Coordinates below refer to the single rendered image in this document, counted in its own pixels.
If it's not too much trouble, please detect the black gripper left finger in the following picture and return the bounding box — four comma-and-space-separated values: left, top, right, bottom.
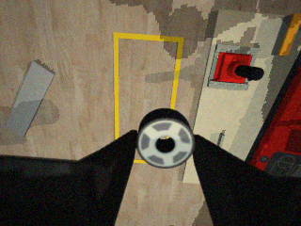
0, 130, 137, 226

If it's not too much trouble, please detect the yellow tape outline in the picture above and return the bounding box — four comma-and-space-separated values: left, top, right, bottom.
114, 32, 183, 140

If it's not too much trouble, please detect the black and grey wheel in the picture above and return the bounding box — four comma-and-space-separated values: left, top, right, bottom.
135, 108, 196, 169

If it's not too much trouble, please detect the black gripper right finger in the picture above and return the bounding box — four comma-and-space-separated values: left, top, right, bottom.
192, 135, 301, 226

